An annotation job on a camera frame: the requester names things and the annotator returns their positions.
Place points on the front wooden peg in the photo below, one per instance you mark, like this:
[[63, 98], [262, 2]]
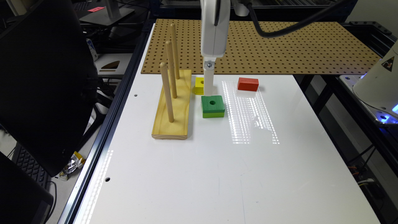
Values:
[[167, 94]]

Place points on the wooden peg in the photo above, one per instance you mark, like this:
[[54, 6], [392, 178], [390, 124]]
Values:
[[167, 94], [171, 68], [173, 32]]

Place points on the monitor stand with base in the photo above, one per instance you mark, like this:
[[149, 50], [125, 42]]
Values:
[[108, 16]]

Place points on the black keyboard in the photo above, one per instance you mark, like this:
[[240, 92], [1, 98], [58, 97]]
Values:
[[30, 166]]

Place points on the rear wooden peg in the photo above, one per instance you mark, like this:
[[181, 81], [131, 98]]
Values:
[[173, 32]]

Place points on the red wooden block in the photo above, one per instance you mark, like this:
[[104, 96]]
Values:
[[248, 84]]

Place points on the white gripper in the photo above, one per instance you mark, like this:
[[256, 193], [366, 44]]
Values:
[[214, 33]]

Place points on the middle wooden peg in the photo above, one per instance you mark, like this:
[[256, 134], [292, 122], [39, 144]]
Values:
[[171, 68]]

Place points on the pink sticky note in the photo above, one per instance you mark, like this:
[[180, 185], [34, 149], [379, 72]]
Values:
[[95, 9]]

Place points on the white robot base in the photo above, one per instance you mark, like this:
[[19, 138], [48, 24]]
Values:
[[376, 90]]

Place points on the wooden peg base board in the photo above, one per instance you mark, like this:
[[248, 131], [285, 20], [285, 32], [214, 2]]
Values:
[[178, 129]]

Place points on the black monitor back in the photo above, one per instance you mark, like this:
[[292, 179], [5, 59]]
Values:
[[48, 83]]

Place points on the yellow wooden block with hole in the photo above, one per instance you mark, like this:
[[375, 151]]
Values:
[[199, 86]]

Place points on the green wooden block with hole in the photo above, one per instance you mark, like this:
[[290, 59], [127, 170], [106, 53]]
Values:
[[212, 106]]

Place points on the brown pegboard sheet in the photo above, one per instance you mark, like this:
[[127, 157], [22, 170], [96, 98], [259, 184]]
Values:
[[322, 48]]

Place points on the crumpled foil wrapper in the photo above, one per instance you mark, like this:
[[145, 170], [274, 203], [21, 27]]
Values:
[[76, 162]]

